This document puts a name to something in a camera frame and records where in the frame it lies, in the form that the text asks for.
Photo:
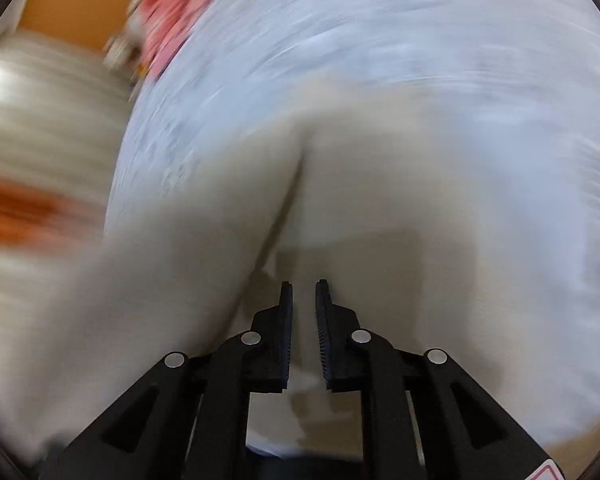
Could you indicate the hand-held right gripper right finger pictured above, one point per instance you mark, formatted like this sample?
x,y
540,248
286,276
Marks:
x,y
323,320

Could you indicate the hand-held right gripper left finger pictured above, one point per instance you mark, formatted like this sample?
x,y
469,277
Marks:
x,y
286,320

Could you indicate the pink garment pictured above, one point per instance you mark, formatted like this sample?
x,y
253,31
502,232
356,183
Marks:
x,y
172,20

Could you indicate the cream curtain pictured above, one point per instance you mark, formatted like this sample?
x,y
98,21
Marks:
x,y
45,110

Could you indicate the orange curtain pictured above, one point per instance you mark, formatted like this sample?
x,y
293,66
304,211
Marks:
x,y
25,205

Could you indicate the bed with butterfly sheet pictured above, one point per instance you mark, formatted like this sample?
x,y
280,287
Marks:
x,y
380,35

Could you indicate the cream sweater with black hearts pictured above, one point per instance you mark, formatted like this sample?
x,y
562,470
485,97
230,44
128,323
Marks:
x,y
380,210

